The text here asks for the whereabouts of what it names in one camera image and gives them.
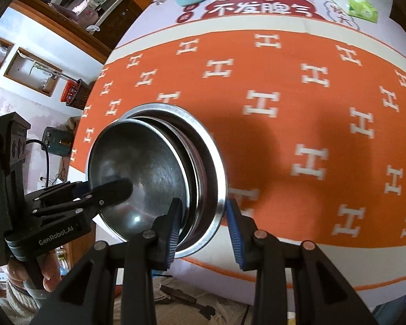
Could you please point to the person's left hand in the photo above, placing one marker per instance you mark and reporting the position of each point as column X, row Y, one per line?
column 50, row 270

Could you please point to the large steel bowl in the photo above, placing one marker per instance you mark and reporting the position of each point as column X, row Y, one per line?
column 220, row 189

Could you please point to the person's left forearm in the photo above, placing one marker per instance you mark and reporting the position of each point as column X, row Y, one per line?
column 18, row 298

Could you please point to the blue white packet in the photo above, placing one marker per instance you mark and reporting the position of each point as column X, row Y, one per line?
column 62, row 260

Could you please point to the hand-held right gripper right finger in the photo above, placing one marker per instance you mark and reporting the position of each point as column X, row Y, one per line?
column 235, row 233

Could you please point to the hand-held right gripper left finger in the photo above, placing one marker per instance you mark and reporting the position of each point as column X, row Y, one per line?
column 174, row 240

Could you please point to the green tissue pack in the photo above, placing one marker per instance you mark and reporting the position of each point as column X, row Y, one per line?
column 358, row 6

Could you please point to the small steel bowl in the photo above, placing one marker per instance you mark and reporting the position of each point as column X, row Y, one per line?
column 138, row 162

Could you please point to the dark woven basket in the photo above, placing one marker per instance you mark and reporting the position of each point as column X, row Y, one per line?
column 82, row 96

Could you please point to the white cabinet hook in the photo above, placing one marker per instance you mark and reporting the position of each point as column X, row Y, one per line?
column 93, row 28

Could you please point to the lavender printed table cover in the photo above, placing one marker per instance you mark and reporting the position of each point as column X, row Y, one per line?
column 149, row 23

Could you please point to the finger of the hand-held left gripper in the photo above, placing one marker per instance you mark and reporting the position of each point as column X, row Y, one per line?
column 61, row 191
column 115, row 191

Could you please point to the teal electronic device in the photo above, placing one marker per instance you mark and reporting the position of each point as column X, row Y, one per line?
column 57, row 142

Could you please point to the orange patterned tablecloth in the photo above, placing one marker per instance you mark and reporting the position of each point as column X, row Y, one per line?
column 291, row 74

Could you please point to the kitchen counter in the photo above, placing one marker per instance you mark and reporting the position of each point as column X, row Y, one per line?
column 88, row 10

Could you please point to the black plug adapter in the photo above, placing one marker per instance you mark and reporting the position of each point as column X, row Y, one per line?
column 208, row 312

